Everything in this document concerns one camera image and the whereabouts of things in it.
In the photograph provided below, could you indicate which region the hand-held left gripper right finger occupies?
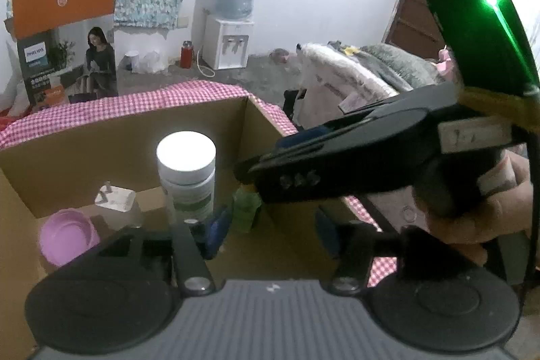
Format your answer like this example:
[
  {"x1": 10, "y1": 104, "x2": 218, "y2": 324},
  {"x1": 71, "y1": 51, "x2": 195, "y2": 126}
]
[{"x1": 316, "y1": 208, "x2": 477, "y2": 295}]

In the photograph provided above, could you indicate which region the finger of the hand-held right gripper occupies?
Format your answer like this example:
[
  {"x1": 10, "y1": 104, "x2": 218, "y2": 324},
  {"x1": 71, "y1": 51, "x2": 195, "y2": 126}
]
[
  {"x1": 276, "y1": 84, "x2": 460, "y2": 150},
  {"x1": 234, "y1": 136, "x2": 338, "y2": 204}
]

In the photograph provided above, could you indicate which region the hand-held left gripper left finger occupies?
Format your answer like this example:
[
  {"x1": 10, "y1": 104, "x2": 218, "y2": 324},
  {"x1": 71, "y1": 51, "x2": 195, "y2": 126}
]
[{"x1": 97, "y1": 208, "x2": 232, "y2": 297}]

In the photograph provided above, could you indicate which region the green dropper bottle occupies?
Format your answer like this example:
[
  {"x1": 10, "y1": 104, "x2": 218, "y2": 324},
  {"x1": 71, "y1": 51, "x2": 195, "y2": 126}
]
[{"x1": 232, "y1": 185, "x2": 263, "y2": 234}]

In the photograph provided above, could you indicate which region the white plastic bottle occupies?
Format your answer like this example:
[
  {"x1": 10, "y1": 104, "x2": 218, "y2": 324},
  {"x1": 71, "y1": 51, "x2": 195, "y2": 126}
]
[{"x1": 156, "y1": 131, "x2": 217, "y2": 223}]

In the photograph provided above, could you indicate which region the white charger plug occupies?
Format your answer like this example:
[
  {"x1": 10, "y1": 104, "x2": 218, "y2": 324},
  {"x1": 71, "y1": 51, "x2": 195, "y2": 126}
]
[{"x1": 93, "y1": 182, "x2": 144, "y2": 230}]

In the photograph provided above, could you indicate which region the brown cardboard box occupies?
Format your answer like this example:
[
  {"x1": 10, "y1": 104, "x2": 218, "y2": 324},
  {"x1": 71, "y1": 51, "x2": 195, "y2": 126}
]
[{"x1": 0, "y1": 95, "x2": 351, "y2": 360}]

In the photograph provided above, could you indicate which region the pink plastic bowl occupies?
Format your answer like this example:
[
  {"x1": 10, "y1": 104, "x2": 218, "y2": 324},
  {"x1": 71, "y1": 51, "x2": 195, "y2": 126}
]
[{"x1": 40, "y1": 209, "x2": 101, "y2": 268}]

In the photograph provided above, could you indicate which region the person's right hand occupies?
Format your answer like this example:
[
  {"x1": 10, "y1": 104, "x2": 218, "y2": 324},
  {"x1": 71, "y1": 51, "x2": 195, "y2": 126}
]
[{"x1": 426, "y1": 157, "x2": 533, "y2": 266}]

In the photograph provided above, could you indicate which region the black object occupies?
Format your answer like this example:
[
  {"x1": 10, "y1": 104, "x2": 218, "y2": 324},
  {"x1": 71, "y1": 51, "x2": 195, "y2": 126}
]
[{"x1": 283, "y1": 89, "x2": 308, "y2": 122}]

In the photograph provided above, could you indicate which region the pink plush cloth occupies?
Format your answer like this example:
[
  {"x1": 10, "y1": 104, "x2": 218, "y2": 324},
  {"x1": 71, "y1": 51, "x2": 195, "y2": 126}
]
[{"x1": 436, "y1": 48, "x2": 454, "y2": 75}]

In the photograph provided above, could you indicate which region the beige mattress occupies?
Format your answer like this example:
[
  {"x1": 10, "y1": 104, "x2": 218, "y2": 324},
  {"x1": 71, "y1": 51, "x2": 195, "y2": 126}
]
[{"x1": 295, "y1": 43, "x2": 429, "y2": 236}]

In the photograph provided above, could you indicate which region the grey blanket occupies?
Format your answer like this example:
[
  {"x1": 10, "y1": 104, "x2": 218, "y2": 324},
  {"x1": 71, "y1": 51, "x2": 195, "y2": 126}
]
[{"x1": 360, "y1": 44, "x2": 443, "y2": 91}]

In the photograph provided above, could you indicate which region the white water dispenser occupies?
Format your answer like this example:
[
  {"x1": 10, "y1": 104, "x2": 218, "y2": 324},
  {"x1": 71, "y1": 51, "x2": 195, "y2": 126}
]
[{"x1": 202, "y1": 14, "x2": 254, "y2": 71}]

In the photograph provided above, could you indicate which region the pink checkered tablecloth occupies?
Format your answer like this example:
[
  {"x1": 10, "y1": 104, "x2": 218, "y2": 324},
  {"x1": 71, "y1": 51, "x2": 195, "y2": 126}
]
[{"x1": 0, "y1": 81, "x2": 399, "y2": 289}]

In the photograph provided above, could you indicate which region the white plastic bag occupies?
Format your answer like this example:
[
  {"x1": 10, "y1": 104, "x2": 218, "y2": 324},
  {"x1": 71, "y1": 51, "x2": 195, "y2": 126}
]
[{"x1": 139, "y1": 50, "x2": 167, "y2": 74}]

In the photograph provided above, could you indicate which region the orange printed carton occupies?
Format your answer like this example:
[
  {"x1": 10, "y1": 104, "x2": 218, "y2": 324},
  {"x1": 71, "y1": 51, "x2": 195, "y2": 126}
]
[{"x1": 4, "y1": 0, "x2": 124, "y2": 108}]

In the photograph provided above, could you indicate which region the white cable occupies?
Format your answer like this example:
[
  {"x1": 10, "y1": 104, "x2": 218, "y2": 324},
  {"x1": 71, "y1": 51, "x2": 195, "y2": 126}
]
[{"x1": 195, "y1": 48, "x2": 217, "y2": 79}]

